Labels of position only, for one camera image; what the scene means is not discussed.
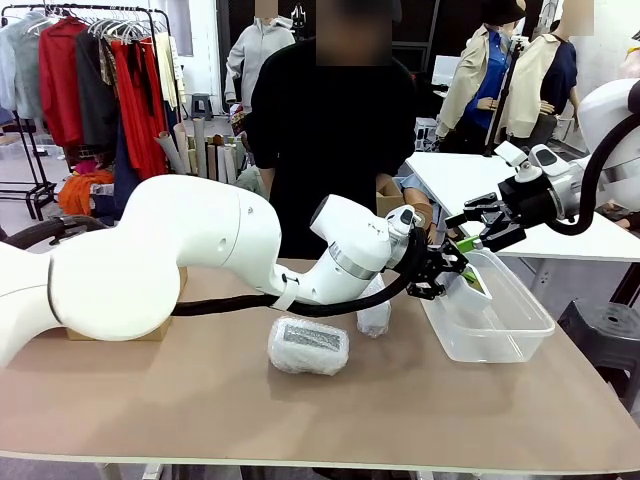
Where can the white work table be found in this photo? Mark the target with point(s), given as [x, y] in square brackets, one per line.
[450, 175]

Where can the brown paper roll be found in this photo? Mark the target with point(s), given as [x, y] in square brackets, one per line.
[422, 217]

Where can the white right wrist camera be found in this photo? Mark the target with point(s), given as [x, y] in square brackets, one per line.
[512, 155]

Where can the mannequin with navy top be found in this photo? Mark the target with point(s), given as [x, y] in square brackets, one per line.
[530, 85]

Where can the dark grey hanging garment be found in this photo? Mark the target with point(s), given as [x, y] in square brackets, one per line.
[95, 100]

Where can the person in black sweater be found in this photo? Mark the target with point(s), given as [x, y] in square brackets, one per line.
[340, 125]

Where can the background cardboard box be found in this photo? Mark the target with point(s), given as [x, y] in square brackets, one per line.
[387, 205]

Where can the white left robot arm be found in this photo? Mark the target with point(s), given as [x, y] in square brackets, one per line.
[175, 235]

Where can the black plastic stool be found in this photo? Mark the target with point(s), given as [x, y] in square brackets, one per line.
[610, 330]

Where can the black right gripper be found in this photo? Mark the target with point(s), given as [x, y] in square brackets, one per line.
[527, 200]

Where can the white computer monitor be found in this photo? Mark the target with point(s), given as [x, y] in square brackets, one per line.
[445, 70]

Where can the red hanging shirt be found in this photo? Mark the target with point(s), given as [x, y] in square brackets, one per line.
[60, 85]

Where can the mannequin with blue shirt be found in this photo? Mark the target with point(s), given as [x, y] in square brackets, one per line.
[480, 75]

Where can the bubble-wrapped white clock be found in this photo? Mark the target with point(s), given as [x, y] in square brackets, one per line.
[307, 345]
[372, 320]

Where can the beige paper roll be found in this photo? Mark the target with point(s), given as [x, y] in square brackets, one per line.
[172, 155]

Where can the light grey hanging garments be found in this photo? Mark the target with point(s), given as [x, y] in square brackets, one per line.
[25, 70]

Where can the person's right forearm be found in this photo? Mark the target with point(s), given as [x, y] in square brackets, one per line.
[266, 181]

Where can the open cardboard box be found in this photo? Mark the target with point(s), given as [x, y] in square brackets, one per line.
[150, 334]

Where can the navy blue hanging garment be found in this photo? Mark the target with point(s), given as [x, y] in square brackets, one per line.
[125, 170]

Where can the grey plastic stool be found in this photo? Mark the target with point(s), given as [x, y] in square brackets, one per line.
[202, 105]

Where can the black tripod pole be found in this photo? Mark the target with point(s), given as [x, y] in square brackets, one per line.
[505, 90]

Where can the white paper roll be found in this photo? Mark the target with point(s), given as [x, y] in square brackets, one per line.
[200, 150]

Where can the cream hanging garment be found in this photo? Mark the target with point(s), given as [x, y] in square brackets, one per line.
[167, 70]

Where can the black clothes rack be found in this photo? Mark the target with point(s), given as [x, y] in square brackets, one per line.
[90, 6]

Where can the person in grey hoodie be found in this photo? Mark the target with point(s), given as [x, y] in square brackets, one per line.
[255, 55]

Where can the white computer case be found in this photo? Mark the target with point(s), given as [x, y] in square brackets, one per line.
[426, 135]

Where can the lying mannequin leg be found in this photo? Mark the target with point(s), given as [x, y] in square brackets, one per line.
[620, 215]

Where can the clear plastic container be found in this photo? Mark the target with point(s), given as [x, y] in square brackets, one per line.
[515, 325]

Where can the person's left forearm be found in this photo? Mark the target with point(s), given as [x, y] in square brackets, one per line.
[386, 181]

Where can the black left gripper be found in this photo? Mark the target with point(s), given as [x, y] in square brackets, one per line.
[432, 267]

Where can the small white box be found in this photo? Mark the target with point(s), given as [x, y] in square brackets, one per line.
[467, 297]

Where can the orange cloth pile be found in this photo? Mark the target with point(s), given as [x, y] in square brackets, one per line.
[80, 192]

